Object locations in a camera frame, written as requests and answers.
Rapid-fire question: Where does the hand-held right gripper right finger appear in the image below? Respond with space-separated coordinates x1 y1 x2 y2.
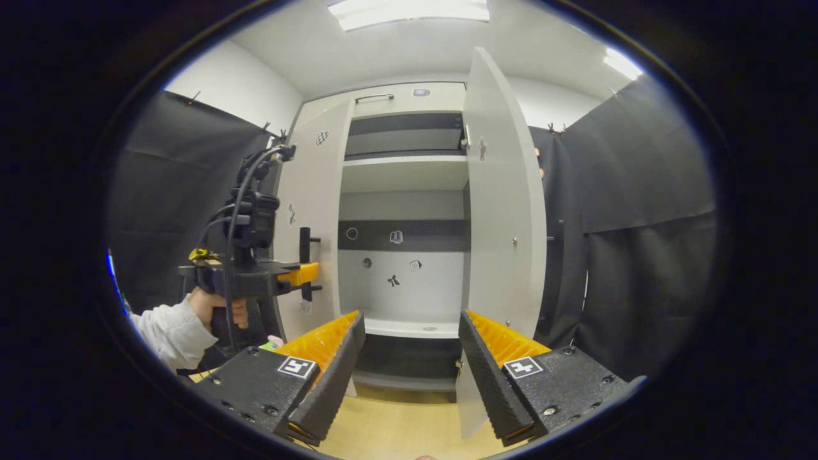
458 309 647 448

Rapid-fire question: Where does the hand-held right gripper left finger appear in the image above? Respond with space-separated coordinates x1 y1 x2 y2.
192 310 367 448

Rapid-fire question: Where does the grey cabinet door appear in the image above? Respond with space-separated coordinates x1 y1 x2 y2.
455 46 549 441
274 97 356 398

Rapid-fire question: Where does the grey double-door shoe cabinet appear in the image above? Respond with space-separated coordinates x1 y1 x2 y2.
281 80 472 394

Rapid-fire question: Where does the white cabinet shelf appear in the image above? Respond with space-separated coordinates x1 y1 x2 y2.
361 316 462 339
342 153 470 194

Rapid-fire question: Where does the grey cabinet drawer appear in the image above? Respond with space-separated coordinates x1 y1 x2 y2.
348 82 467 119

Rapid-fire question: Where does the black backdrop cloth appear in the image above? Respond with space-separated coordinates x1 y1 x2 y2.
527 75 718 384
105 89 288 358

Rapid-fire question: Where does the large ceiling light panel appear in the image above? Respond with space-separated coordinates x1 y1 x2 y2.
327 0 490 33

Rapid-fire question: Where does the small ceiling light panel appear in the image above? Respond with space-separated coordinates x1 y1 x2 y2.
603 46 643 81

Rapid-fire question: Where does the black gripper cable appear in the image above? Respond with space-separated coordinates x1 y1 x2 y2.
203 146 285 352

